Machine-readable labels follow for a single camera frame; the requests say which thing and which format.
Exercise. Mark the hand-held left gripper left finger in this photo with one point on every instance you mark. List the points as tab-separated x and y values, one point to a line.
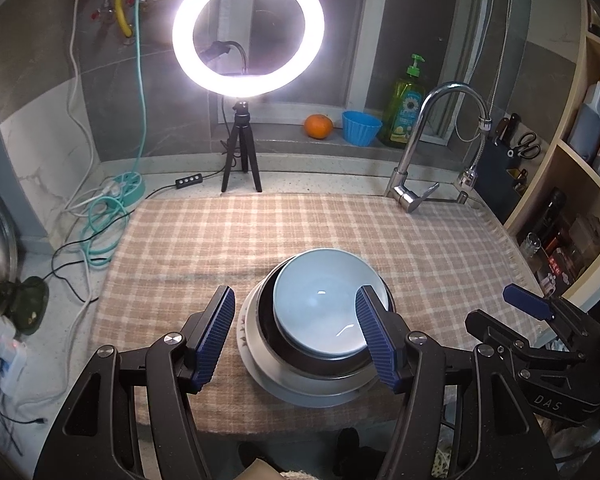
212	340

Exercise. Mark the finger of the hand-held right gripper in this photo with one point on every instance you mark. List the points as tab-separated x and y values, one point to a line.
495	330
527	301

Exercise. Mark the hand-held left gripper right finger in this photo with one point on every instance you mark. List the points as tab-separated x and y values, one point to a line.
380	340

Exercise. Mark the large steel bowl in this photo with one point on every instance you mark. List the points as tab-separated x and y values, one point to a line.
330	366

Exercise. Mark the light blue bowl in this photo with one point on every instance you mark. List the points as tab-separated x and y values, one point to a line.
315	300

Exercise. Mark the large floral plate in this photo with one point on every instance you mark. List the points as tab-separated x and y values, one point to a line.
320	395

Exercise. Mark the black red printed box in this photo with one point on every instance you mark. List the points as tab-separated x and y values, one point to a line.
560	265

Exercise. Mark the small clear glass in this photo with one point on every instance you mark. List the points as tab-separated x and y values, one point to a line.
530	250

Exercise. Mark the dark glass bottle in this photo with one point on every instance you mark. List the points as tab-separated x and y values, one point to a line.
550	220

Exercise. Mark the beige plaid cloth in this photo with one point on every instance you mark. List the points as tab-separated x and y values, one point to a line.
205	240

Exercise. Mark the dark blue knife holder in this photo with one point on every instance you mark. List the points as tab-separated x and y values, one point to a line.
490	180

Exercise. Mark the flexible faucet sprayer extension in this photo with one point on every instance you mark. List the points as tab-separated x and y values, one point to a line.
466	179

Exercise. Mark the chrome kitchen faucet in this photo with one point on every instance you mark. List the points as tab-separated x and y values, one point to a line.
405	195

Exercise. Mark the dark green glass dish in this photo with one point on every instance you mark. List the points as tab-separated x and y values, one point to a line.
30	305

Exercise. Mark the wooden shelf unit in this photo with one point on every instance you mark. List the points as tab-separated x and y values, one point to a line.
575	110

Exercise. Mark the white power adapter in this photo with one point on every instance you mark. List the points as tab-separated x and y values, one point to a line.
12	365

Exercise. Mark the blue ribbed cup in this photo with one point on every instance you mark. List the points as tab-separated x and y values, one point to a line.
361	130

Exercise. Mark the black tabletop tripod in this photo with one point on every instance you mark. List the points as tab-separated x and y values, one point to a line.
241	125

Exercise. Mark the orange mandarin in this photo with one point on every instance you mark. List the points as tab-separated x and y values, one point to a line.
318	127

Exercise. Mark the green dish soap bottle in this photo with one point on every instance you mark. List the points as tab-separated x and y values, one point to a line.
405	110

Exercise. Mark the black phone holder clamp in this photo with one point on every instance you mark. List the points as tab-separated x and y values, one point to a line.
215	51

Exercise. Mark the yellow gas pipe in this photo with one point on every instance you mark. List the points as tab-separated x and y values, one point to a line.
122	10

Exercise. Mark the black inline light switch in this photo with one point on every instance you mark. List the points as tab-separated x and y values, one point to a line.
189	182

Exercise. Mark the white window frame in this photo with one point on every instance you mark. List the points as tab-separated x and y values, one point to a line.
377	35

